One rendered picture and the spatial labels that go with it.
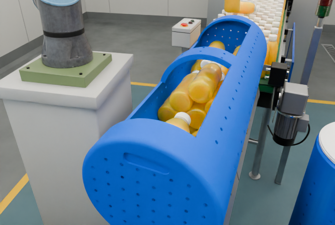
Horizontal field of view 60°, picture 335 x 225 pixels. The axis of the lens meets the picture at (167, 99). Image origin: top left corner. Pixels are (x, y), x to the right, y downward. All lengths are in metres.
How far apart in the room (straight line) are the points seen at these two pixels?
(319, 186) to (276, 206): 1.21
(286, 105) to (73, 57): 1.05
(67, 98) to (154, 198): 0.40
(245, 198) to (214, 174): 1.59
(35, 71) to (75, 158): 0.29
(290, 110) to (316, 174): 0.70
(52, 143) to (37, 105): 0.14
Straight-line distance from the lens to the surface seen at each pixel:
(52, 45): 0.90
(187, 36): 1.51
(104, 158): 0.54
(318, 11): 1.67
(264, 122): 1.94
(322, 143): 0.88
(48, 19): 0.89
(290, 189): 2.23
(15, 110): 0.97
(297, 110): 1.55
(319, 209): 0.94
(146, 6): 5.71
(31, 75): 0.91
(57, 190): 1.12
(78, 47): 0.90
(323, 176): 0.88
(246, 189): 2.14
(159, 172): 0.50
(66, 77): 0.85
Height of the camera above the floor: 1.53
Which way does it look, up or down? 30 degrees down
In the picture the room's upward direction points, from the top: straight up
